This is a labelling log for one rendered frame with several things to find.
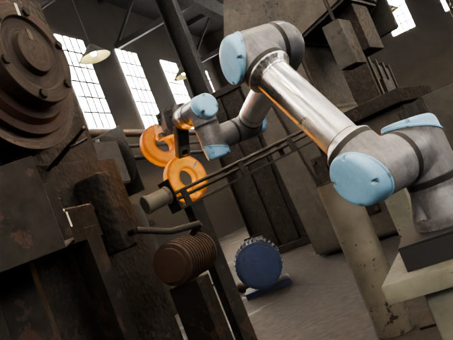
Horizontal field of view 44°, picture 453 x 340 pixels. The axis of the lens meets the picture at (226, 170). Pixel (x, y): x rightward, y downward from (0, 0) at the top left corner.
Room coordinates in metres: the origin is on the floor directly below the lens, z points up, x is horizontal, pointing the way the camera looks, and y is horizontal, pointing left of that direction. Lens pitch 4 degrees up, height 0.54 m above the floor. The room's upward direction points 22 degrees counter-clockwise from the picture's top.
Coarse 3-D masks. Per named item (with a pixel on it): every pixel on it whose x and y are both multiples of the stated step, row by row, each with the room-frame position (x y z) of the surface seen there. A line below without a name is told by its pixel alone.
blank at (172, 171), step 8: (176, 160) 1.80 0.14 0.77; (184, 160) 1.82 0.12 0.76; (192, 160) 1.84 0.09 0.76; (168, 168) 1.78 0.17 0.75; (176, 168) 1.80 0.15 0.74; (184, 168) 1.82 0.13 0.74; (192, 168) 1.84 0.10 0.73; (200, 168) 1.86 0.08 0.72; (168, 176) 1.77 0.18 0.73; (176, 176) 1.79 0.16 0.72; (192, 176) 1.85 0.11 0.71; (200, 176) 1.85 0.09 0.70; (176, 184) 1.78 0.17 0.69; (200, 184) 1.84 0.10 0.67; (200, 192) 1.83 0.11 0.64; (184, 200) 1.80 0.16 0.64; (192, 200) 1.82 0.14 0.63
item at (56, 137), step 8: (72, 104) 1.62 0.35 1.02; (72, 112) 1.60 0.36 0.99; (0, 128) 1.31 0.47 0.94; (64, 128) 1.54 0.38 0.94; (0, 136) 1.30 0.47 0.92; (8, 136) 1.33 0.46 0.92; (16, 136) 1.35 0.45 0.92; (24, 136) 1.38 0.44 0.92; (32, 136) 1.41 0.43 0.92; (40, 136) 1.44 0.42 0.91; (48, 136) 1.46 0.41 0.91; (56, 136) 1.49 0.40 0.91; (64, 136) 1.53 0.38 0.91; (0, 144) 1.35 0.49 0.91; (8, 144) 1.35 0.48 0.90; (16, 144) 1.34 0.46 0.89; (24, 144) 1.37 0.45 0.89; (32, 144) 1.40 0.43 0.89; (40, 144) 1.43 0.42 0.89; (48, 144) 1.45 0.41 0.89; (56, 144) 1.48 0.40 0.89; (8, 152) 1.39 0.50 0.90; (16, 152) 1.41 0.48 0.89; (24, 152) 1.43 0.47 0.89
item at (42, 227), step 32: (32, 160) 0.77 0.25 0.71; (0, 192) 0.75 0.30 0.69; (32, 192) 0.76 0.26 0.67; (0, 224) 0.75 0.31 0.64; (32, 224) 0.76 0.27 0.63; (64, 224) 1.02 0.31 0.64; (0, 256) 0.75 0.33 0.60; (32, 256) 0.76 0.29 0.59; (0, 288) 0.86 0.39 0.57; (32, 288) 0.87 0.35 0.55; (32, 320) 0.86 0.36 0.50
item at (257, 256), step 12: (252, 240) 3.58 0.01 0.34; (264, 240) 3.66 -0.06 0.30; (240, 252) 3.42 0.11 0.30; (252, 252) 3.39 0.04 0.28; (264, 252) 3.39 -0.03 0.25; (276, 252) 3.41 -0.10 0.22; (240, 264) 3.40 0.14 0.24; (252, 264) 3.40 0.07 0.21; (264, 264) 3.39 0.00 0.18; (276, 264) 3.39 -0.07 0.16; (240, 276) 3.42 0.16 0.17; (252, 276) 3.40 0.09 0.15; (264, 276) 3.39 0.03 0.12; (276, 276) 3.41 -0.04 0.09; (288, 276) 3.61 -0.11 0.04; (252, 288) 3.42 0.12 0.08; (264, 288) 3.42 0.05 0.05; (276, 288) 3.53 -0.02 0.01
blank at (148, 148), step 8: (152, 128) 1.88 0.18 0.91; (144, 136) 1.84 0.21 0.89; (152, 136) 1.86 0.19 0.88; (144, 144) 1.83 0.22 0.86; (152, 144) 1.85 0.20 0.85; (168, 144) 1.92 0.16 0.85; (144, 152) 1.84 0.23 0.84; (152, 152) 1.83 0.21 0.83; (160, 152) 1.85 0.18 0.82; (168, 152) 1.87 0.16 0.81; (152, 160) 1.84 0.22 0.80; (160, 160) 1.84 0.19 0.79; (168, 160) 1.85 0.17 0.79
